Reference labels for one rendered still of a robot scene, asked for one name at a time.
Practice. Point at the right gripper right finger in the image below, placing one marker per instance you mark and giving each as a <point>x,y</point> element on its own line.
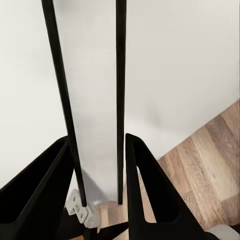
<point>174,220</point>

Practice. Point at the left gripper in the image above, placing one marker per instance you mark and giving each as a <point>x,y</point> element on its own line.
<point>70,228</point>

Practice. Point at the hardback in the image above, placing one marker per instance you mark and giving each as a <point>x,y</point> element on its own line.
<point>88,45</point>

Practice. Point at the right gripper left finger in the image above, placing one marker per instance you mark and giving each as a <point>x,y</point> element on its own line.
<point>32,203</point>

